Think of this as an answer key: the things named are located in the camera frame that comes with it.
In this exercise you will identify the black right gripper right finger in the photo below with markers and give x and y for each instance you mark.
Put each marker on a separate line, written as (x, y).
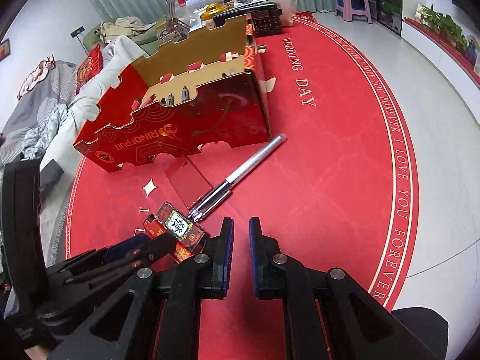
(327, 314)

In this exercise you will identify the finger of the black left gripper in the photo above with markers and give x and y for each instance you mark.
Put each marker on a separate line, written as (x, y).
(79, 289)
(112, 252)

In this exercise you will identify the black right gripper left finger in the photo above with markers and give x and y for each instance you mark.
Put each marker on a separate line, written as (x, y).
(156, 315)

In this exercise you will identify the clear black gel pen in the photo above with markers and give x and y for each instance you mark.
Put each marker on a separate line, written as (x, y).
(211, 200)

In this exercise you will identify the grey grip gel pen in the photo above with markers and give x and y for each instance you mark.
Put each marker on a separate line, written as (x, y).
(169, 100)

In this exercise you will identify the clear pen yellow ink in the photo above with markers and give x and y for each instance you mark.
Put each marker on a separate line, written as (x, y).
(185, 94)

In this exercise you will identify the dark patterned small box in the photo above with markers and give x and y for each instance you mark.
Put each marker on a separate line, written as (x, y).
(186, 231)

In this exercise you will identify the dark red flat case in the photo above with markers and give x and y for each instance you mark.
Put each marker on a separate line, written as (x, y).
(188, 182)

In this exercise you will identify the round red wedding mat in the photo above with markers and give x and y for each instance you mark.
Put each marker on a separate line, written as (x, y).
(341, 191)

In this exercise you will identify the red cardboard fruit box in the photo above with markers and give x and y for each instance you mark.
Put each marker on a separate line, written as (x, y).
(222, 69)

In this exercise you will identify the red embroidered cushion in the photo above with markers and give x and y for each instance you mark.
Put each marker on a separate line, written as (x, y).
(90, 67)

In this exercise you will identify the white sofa blanket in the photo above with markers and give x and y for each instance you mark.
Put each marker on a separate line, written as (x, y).
(84, 107)

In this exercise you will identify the green armchair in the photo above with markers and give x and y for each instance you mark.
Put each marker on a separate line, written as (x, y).
(144, 35)

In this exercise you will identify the metal phone stand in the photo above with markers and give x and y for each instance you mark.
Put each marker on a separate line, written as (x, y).
(175, 30)

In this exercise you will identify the gold lid jar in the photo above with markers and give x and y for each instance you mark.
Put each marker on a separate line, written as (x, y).
(212, 10)

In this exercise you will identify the black radio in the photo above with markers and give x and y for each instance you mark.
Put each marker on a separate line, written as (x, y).
(264, 16)

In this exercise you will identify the white storage basket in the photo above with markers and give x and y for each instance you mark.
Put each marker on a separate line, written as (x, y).
(279, 0)

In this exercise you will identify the green potted plants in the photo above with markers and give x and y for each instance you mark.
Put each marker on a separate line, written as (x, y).
(443, 25)

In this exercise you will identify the pink plastic stool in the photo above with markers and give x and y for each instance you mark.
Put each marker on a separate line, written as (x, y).
(353, 9)

